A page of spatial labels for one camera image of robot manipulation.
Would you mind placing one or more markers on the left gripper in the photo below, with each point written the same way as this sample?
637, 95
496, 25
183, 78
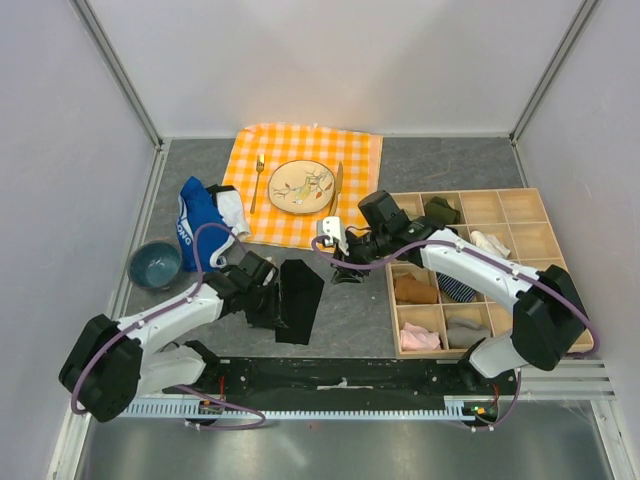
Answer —
269, 317

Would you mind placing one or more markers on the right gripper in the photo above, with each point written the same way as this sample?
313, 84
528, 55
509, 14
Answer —
349, 275

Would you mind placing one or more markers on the black underwear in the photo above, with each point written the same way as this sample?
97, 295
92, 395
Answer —
301, 291

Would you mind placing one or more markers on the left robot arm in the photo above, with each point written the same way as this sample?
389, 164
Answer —
114, 362

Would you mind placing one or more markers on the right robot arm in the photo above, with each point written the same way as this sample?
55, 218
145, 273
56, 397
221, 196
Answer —
547, 312

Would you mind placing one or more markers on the brown rolled underwear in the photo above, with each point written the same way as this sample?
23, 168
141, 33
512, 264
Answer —
410, 290

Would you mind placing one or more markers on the dark green rolled underwear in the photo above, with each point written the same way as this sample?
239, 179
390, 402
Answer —
438, 209

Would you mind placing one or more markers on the blue underwear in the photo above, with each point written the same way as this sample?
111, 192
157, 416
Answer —
195, 210

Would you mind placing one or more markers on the pink rolled underwear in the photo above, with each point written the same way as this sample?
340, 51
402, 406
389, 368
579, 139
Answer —
417, 338

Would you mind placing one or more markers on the striped rolled underwear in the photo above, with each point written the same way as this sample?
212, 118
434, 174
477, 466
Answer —
454, 289

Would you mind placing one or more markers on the white rolled underwear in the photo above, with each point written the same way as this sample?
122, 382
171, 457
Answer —
489, 243

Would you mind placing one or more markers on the grey rolled underwear front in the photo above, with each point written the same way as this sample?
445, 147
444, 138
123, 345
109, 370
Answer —
462, 333

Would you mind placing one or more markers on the gold knife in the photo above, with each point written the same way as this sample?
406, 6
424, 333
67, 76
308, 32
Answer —
337, 190

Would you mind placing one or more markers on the decorated ceramic plate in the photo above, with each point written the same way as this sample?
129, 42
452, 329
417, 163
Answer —
301, 187

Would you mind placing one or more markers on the orange checkered cloth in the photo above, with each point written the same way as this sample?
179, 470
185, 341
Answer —
359, 152

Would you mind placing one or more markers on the wooden compartment tray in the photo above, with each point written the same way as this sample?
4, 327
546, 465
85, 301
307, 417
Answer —
516, 217

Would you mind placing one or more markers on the blue ceramic bowl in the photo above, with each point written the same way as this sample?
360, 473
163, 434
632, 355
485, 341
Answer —
154, 265

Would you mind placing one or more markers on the gold fork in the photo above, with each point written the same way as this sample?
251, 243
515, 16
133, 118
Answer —
259, 168

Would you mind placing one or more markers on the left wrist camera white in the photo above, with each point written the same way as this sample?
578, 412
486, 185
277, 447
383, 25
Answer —
272, 271

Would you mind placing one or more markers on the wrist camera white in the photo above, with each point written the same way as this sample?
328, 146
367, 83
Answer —
272, 271
331, 232

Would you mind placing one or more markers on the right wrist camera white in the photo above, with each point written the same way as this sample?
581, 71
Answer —
331, 232

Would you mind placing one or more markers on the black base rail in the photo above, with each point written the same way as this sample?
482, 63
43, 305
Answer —
343, 384

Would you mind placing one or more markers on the grey cable duct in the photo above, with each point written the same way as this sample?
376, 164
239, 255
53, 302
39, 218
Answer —
191, 408

